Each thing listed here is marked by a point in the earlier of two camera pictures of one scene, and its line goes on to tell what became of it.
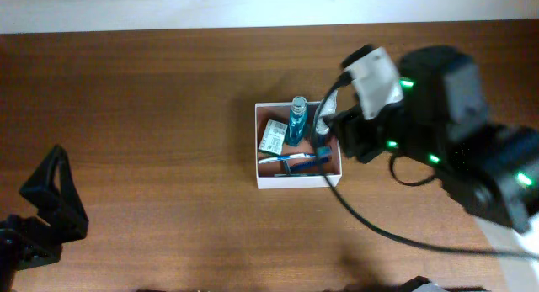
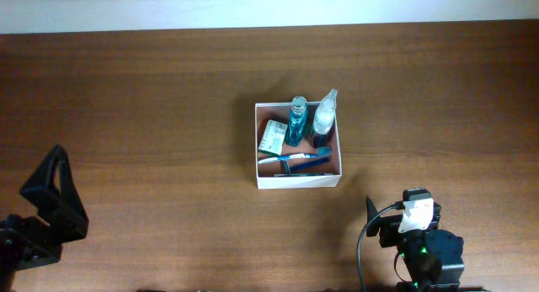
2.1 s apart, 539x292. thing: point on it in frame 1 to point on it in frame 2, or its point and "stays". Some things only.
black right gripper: x=351 y=133 to x=390 y=230
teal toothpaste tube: x=304 y=175 stays
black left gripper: x=38 y=245 stays
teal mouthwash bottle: x=296 y=128 stays
